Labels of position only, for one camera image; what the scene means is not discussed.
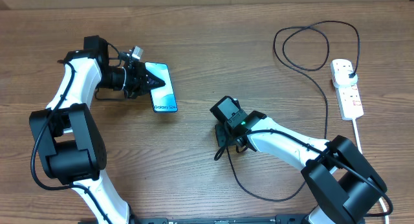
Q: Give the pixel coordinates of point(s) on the white power strip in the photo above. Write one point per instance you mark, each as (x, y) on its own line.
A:
(349, 100)

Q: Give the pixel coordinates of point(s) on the smartphone with lit screen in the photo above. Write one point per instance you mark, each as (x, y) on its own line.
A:
(162, 98)

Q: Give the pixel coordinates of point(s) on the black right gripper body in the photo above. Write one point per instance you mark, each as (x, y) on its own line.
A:
(222, 133)

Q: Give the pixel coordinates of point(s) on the white charger plug adapter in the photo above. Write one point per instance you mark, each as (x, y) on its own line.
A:
(344, 79)

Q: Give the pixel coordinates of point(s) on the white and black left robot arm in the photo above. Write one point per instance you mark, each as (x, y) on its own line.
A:
(67, 141)

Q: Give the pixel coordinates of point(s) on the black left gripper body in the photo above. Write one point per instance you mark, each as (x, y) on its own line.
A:
(132, 79)

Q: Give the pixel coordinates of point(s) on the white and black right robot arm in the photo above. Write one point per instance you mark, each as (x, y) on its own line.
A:
(340, 178)

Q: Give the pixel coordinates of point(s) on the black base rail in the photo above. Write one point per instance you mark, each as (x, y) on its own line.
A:
(278, 219)

